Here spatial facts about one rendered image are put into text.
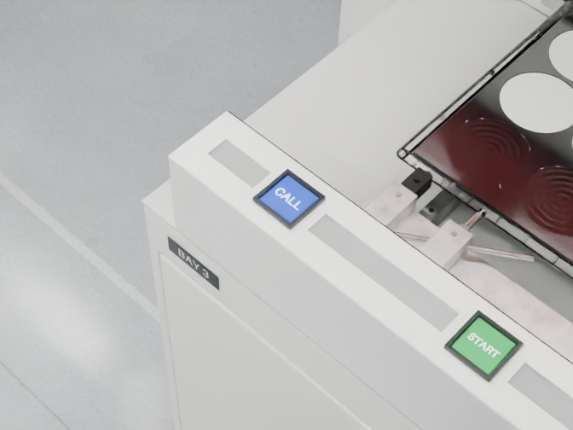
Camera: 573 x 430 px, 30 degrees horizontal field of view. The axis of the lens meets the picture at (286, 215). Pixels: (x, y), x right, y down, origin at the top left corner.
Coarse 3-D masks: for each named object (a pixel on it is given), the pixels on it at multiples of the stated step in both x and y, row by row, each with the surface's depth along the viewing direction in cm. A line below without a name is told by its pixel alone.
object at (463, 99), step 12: (564, 12) 142; (552, 24) 141; (528, 36) 139; (540, 36) 140; (516, 48) 138; (528, 48) 139; (504, 60) 136; (492, 72) 135; (480, 84) 134; (468, 96) 133; (444, 108) 132; (456, 108) 132; (432, 120) 130; (444, 120) 131; (420, 132) 129; (432, 132) 130; (408, 144) 128; (420, 144) 129
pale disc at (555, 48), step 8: (568, 32) 140; (560, 40) 139; (568, 40) 139; (552, 48) 138; (560, 48) 138; (568, 48) 138; (552, 56) 137; (560, 56) 137; (568, 56) 138; (560, 64) 137; (568, 64) 137; (560, 72) 136; (568, 72) 136
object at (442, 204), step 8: (440, 192) 130; (432, 200) 130; (440, 200) 130; (448, 200) 130; (456, 200) 131; (424, 208) 129; (432, 208) 129; (440, 208) 129; (448, 208) 130; (424, 216) 128; (432, 216) 128; (440, 216) 129
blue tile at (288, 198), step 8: (288, 176) 117; (280, 184) 116; (288, 184) 116; (296, 184) 116; (272, 192) 115; (280, 192) 115; (288, 192) 115; (296, 192) 115; (304, 192) 115; (264, 200) 115; (272, 200) 115; (280, 200) 115; (288, 200) 115; (296, 200) 115; (304, 200) 115; (312, 200) 115; (272, 208) 114; (280, 208) 114; (288, 208) 114; (296, 208) 114; (304, 208) 114; (288, 216) 114; (296, 216) 114
